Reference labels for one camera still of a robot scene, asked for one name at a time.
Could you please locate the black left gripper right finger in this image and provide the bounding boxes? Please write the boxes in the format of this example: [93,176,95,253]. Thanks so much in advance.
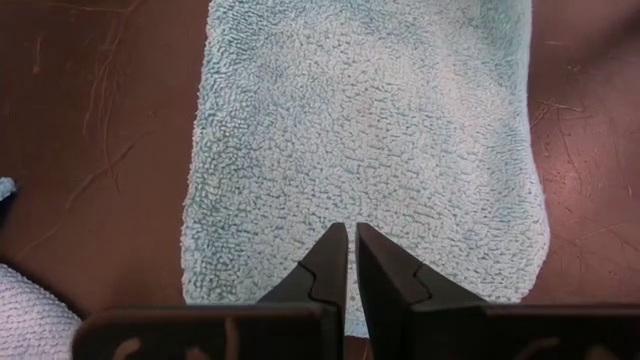
[354,222,490,360]

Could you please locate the light blue microfiber towel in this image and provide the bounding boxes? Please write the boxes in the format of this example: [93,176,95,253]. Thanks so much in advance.
[0,176,85,360]

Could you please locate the teal microfiber towel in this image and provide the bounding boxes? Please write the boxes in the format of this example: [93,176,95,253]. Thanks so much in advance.
[179,0,552,339]

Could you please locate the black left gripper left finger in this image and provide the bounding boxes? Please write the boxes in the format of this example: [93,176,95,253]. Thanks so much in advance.
[256,222,350,360]

